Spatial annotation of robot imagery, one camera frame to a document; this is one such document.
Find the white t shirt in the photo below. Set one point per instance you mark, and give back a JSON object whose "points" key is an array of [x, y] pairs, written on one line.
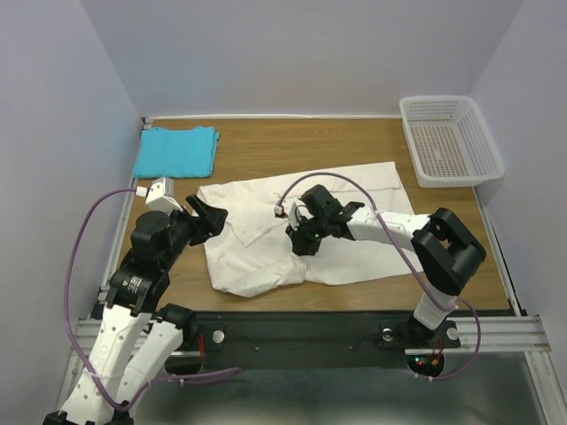
{"points": [[253, 254]]}

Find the aluminium frame rail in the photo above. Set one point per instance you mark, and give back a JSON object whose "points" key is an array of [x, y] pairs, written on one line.
{"points": [[460, 334]]}

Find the folded blue t shirt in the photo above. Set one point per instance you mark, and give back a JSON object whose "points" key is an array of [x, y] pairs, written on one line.
{"points": [[178, 154]]}

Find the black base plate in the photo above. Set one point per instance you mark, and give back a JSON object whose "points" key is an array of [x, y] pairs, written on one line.
{"points": [[192, 355]]}

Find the white plastic basket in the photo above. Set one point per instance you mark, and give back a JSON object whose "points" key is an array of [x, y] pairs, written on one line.
{"points": [[449, 142]]}

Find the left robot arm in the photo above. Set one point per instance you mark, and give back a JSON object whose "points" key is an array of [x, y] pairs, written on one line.
{"points": [[135, 336]]}

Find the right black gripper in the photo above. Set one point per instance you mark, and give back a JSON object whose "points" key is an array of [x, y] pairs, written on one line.
{"points": [[300, 245]]}

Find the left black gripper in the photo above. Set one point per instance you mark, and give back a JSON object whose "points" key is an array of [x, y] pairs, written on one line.
{"points": [[211, 221]]}

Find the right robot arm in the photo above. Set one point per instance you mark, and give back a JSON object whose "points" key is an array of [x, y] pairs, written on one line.
{"points": [[448, 253]]}

